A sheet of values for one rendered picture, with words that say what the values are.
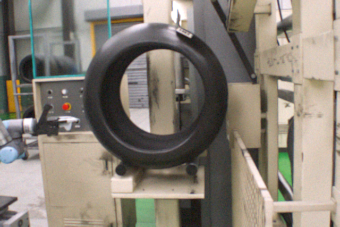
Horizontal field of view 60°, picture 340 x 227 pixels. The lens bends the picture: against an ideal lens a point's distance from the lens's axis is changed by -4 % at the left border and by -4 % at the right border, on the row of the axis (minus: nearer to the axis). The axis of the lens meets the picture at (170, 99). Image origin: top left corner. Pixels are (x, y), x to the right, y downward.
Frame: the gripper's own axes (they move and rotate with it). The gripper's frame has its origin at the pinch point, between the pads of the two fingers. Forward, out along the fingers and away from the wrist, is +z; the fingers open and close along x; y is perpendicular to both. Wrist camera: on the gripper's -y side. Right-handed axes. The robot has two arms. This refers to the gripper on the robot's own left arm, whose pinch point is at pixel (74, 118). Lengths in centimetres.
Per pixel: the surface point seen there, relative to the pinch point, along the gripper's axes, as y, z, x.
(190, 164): 7, 44, 53
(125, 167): 9.4, 19.8, 43.3
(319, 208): -5, 54, 108
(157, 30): -43, 34, 44
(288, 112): 74, 284, -204
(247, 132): 4, 78, 35
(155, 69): -23.8, 40.9, 8.2
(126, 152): 2.2, 20.2, 45.5
